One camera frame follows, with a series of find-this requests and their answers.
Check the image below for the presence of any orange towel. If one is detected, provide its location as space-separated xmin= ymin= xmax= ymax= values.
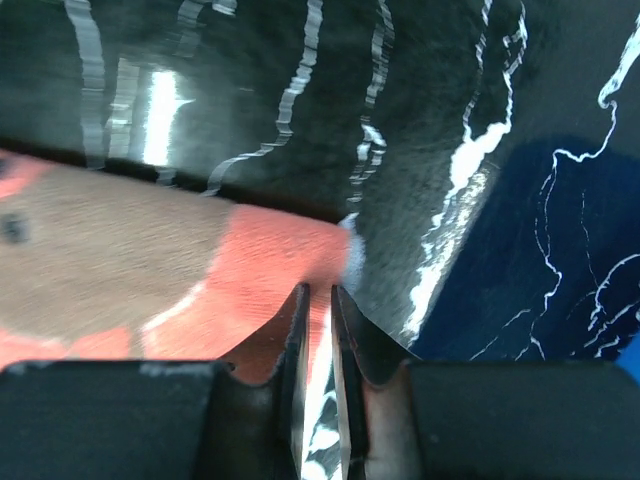
xmin=1 ymin=152 xmax=361 ymax=384

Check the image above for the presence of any black marbled table mat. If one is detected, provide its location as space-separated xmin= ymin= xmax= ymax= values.
xmin=1 ymin=1 xmax=639 ymax=479

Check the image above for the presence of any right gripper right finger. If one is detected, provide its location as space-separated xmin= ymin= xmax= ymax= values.
xmin=331 ymin=286 xmax=639 ymax=479

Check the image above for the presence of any blue plastic bin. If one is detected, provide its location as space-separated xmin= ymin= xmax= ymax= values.
xmin=616 ymin=334 xmax=640 ymax=384

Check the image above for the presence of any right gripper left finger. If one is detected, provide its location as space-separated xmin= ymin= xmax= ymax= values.
xmin=1 ymin=284 xmax=310 ymax=479

